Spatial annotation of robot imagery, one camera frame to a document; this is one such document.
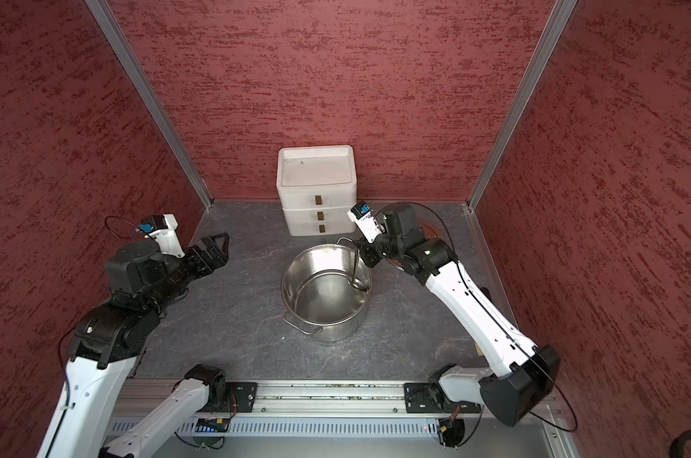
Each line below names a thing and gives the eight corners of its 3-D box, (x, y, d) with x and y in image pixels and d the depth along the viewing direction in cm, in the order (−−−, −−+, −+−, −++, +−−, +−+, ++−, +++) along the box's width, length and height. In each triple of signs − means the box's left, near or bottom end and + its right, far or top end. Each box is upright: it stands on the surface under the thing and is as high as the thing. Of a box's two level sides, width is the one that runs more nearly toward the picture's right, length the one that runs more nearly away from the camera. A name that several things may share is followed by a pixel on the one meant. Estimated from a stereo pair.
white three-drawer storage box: (284, 238, 112) (269, 187, 91) (293, 197, 127) (281, 145, 106) (355, 238, 112) (356, 187, 91) (355, 197, 127) (356, 145, 106)
